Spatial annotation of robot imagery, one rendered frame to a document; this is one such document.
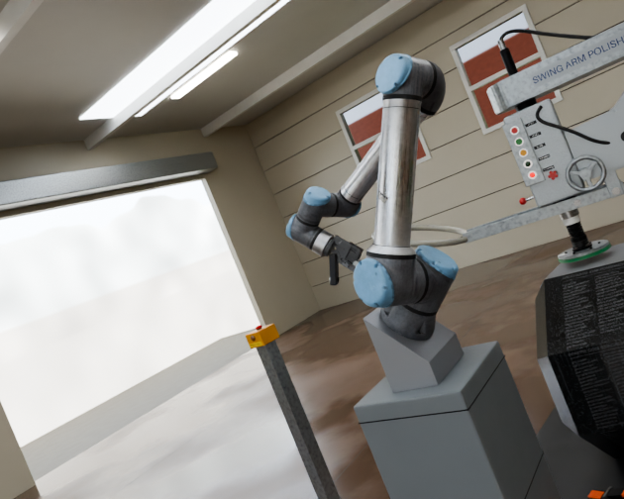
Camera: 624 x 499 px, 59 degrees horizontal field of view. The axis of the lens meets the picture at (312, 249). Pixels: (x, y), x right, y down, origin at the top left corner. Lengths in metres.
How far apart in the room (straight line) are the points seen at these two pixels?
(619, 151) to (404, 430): 1.43
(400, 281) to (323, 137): 8.67
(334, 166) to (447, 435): 8.63
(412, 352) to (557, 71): 1.36
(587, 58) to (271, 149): 8.81
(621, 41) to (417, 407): 1.62
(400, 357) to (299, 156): 8.91
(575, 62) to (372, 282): 1.36
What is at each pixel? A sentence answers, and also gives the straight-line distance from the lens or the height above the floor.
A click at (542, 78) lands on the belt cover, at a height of 1.67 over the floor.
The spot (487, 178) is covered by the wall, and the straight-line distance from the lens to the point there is 9.04.
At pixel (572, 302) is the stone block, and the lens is 2.51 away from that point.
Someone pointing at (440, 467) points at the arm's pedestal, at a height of 0.62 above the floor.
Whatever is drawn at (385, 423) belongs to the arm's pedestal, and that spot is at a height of 0.78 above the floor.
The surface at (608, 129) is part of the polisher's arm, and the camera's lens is 2.56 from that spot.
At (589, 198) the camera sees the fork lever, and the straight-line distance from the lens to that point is 2.61.
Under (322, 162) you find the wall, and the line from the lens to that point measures 10.28.
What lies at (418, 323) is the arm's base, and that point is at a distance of 1.82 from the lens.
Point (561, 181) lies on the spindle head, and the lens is 2.56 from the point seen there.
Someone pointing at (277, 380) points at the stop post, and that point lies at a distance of 2.93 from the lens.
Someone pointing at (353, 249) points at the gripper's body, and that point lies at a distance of 1.98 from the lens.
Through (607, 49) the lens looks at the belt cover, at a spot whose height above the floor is 1.67.
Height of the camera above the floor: 1.43
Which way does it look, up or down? 1 degrees down
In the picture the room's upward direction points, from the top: 22 degrees counter-clockwise
